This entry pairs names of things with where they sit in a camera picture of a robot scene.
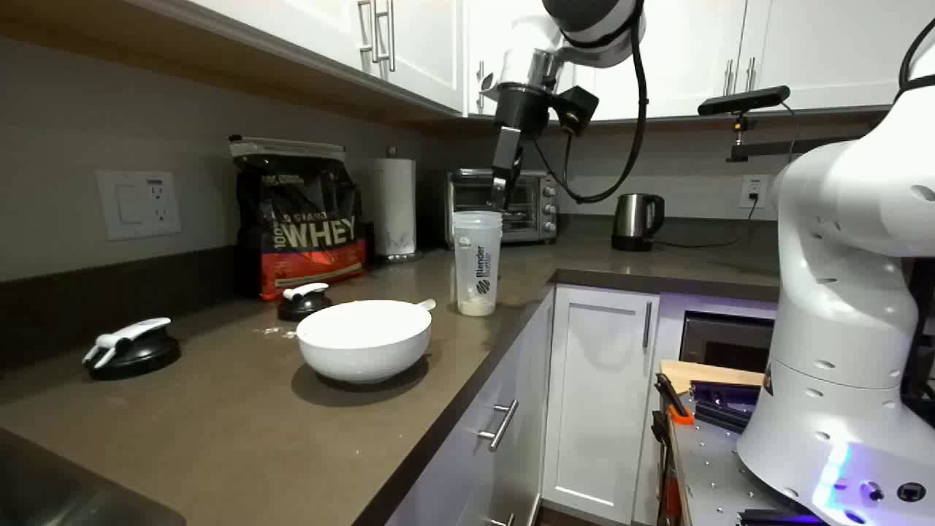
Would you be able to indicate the wooden board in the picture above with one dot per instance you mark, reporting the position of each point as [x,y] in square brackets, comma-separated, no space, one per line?
[710,375]

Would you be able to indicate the black built-in appliance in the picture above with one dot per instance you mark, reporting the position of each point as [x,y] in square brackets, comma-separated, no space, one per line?
[725,341]

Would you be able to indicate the perforated metal robot table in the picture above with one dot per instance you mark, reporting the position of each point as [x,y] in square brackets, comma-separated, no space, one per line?
[710,479]

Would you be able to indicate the black stereo camera on mount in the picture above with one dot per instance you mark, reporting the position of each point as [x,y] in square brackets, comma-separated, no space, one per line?
[745,102]

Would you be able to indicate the stainless steel sink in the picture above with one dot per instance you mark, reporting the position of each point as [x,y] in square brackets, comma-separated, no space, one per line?
[59,488]

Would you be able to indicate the white ceramic bowl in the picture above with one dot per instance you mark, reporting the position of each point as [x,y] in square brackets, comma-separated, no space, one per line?
[366,341]

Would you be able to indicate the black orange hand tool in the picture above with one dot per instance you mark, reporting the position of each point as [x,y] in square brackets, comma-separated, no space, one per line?
[674,401]

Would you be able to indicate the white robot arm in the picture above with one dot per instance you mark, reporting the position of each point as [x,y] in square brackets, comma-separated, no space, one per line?
[849,293]

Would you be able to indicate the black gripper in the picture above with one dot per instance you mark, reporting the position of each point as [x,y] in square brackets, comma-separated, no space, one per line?
[522,111]

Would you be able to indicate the white double wall outlet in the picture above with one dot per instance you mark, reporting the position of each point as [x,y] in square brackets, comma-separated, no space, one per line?
[135,204]

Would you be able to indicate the white paper towel roll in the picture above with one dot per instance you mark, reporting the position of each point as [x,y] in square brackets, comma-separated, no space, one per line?
[395,210]

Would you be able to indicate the small white wall outlet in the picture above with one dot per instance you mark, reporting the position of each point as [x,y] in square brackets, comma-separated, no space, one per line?
[754,188]

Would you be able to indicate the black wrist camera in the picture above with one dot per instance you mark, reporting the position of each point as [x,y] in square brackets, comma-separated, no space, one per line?
[576,111]

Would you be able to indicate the steel electric kettle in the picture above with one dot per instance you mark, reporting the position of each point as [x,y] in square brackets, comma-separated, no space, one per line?
[636,222]

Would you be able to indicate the clear shaker bottle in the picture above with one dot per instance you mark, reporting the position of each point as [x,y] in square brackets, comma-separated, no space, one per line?
[478,265]

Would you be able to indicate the white plastic spoon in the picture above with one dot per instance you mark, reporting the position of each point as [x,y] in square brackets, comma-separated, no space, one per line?
[427,305]

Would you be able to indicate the spilled white powder pile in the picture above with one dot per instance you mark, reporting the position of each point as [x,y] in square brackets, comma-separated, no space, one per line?
[272,333]

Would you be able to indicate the black red whey protein bag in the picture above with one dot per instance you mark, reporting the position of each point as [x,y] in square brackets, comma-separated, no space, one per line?
[303,236]

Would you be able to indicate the white lower cabinet door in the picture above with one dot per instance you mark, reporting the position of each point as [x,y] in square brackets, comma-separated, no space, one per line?
[599,390]

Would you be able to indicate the silver toaster oven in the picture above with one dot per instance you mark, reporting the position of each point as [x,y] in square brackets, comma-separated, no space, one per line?
[529,207]

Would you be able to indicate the white lower drawer cabinet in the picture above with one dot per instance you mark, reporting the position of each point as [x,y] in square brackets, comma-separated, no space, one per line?
[469,457]

